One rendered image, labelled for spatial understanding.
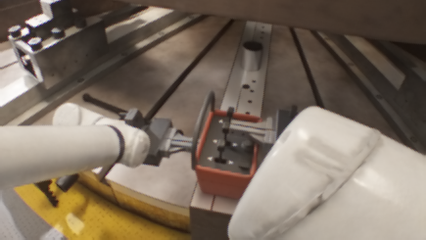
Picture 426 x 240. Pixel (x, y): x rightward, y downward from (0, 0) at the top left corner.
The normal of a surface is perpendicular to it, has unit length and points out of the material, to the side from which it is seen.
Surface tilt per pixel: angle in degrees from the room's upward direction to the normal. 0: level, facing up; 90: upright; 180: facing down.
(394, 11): 90
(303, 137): 12
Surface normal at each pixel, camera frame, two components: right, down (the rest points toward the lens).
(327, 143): -0.11, -0.70
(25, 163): 0.96, 0.05
